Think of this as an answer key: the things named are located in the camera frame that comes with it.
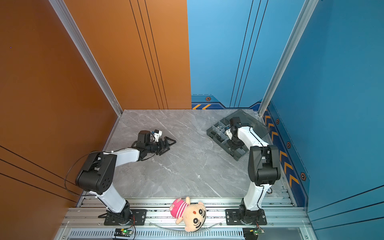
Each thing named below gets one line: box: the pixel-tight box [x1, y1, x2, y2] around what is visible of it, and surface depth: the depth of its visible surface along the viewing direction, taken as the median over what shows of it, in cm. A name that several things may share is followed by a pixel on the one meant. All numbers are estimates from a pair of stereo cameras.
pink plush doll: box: [169, 196, 207, 232], surface depth 71 cm
